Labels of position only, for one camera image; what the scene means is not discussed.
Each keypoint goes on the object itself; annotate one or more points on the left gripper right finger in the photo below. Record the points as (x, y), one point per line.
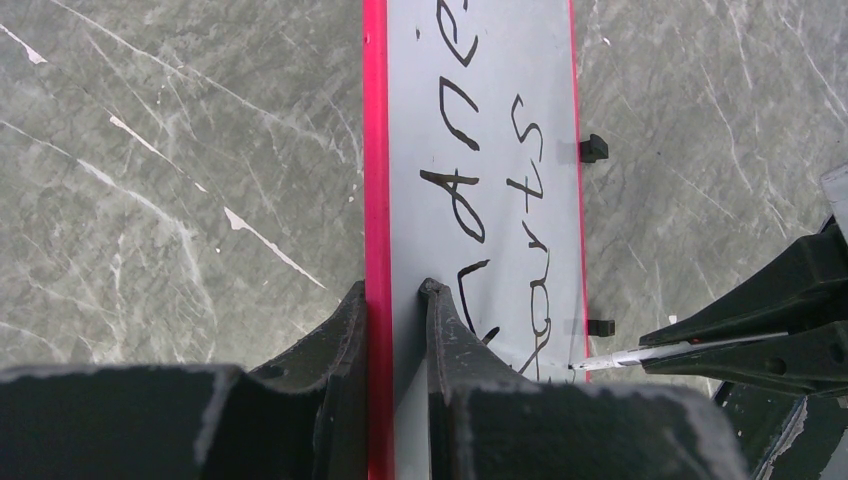
(486, 421)

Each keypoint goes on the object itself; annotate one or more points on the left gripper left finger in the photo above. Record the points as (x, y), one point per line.
(300, 415)

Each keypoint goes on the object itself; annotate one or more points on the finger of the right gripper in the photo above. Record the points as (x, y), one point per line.
(807, 275)
(810, 363)

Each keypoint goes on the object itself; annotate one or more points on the black whiteboard marker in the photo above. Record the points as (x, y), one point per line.
(626, 358)

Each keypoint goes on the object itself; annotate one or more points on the pink-framed whiteboard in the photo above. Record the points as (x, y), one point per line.
(472, 178)

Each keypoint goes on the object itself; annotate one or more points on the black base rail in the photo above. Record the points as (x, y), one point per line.
(786, 437)

